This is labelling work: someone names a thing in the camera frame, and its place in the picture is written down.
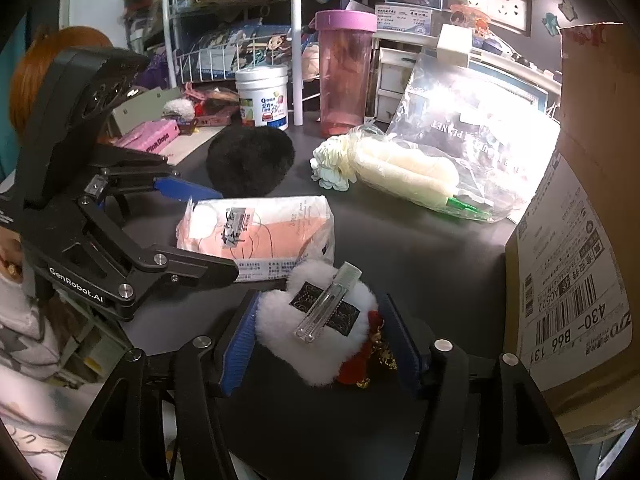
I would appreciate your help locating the white labelled box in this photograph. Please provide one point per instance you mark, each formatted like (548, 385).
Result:
(404, 19)

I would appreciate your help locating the pink flat box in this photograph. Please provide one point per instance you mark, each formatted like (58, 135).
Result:
(150, 137)

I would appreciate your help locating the pink packet in clear wrapper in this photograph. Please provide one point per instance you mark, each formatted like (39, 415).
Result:
(285, 235)

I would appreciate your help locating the cardboard box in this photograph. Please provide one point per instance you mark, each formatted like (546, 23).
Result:
(590, 210)

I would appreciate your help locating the white flower scrunchie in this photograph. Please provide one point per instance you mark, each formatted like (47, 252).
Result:
(330, 165)

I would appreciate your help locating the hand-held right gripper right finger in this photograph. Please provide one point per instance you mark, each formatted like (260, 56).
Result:
(400, 350)

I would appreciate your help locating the white drawer unit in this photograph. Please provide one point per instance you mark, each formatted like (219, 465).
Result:
(392, 85)

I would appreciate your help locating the small white fluffy ball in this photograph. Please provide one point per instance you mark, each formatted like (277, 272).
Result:
(179, 109)

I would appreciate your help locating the white round jar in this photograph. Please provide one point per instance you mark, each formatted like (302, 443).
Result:
(262, 95)

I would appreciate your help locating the black fluffy pompom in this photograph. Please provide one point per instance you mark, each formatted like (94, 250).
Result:
(250, 160)

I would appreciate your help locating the pink tumbler purple lid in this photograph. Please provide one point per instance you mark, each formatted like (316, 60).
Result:
(346, 75)

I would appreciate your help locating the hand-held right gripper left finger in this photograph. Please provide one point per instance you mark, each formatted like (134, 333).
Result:
(239, 347)

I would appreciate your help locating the red plush ornament gold bells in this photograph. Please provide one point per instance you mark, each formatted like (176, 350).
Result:
(350, 372)

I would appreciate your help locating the white fluffy hair clip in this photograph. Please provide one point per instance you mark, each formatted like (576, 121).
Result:
(280, 332)

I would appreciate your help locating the beige paper sheet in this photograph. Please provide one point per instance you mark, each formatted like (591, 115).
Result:
(195, 142)

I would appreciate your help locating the orange hair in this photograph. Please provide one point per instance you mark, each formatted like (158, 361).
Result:
(55, 42)

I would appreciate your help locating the cream plush in clear bag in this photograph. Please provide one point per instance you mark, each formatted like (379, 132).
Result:
(405, 172)

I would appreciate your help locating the small white box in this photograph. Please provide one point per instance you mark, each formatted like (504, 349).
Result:
(454, 42)

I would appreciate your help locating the clear printed plastic bag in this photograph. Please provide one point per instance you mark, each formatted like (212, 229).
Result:
(480, 120)

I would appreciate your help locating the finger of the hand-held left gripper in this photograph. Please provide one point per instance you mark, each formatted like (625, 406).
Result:
(187, 190)
(200, 267)

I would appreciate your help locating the white wall socket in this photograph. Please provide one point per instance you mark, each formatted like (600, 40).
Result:
(500, 5)

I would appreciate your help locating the person's patterned clothing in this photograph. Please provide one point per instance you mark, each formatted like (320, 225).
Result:
(30, 360)

